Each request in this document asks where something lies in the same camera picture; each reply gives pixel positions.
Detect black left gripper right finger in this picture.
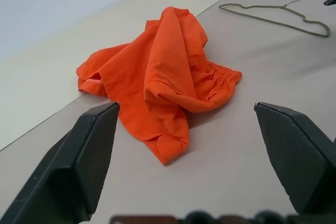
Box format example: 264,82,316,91
253,101,336,216

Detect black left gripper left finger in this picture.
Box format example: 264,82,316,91
0,102,120,224

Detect olive wire clothes hanger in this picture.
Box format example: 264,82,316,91
218,0,331,38

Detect orange shorts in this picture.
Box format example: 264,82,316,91
76,6,244,167

